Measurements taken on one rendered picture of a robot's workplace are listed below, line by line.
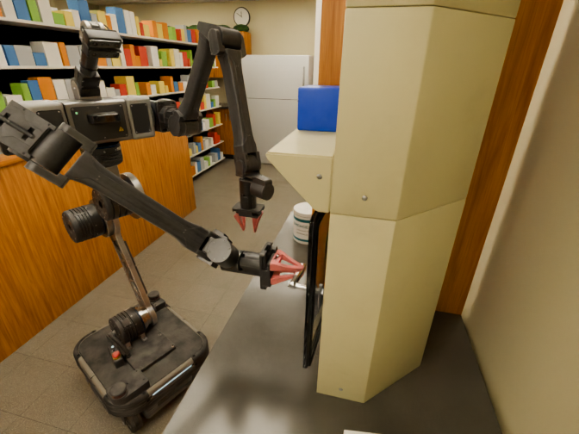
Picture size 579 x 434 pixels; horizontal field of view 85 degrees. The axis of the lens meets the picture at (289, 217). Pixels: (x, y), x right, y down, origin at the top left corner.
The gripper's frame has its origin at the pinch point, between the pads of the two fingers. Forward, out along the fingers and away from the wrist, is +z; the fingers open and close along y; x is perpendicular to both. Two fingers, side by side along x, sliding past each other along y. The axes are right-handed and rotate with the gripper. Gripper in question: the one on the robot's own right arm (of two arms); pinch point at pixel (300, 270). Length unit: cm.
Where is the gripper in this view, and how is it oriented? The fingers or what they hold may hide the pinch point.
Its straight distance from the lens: 76.1
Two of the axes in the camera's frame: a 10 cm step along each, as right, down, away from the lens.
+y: 0.1, -9.0, -4.3
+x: 2.4, -4.2, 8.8
